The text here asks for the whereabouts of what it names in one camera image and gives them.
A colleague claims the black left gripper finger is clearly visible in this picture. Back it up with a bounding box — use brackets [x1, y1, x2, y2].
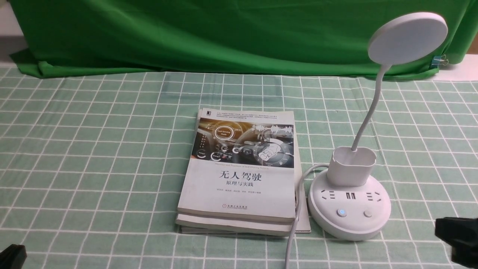
[0, 244, 27, 269]

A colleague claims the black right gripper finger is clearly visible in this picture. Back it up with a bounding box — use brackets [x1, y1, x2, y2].
[435, 217, 478, 268]

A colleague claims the white desk lamp with sockets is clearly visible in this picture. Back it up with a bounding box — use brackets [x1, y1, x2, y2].
[308, 12, 448, 241]

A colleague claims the green checkered tablecloth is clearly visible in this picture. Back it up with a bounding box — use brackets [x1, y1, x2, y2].
[0, 67, 478, 269]

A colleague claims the blue binder clip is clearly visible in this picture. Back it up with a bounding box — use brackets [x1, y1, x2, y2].
[430, 55, 448, 68]

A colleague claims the green backdrop cloth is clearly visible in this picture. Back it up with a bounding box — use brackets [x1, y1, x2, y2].
[10, 0, 477, 79]

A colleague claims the top self-driving textbook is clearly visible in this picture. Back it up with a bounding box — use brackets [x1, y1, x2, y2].
[177, 108, 297, 223]

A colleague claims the white lamp power cable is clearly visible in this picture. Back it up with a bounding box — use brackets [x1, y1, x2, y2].
[283, 164, 329, 269]

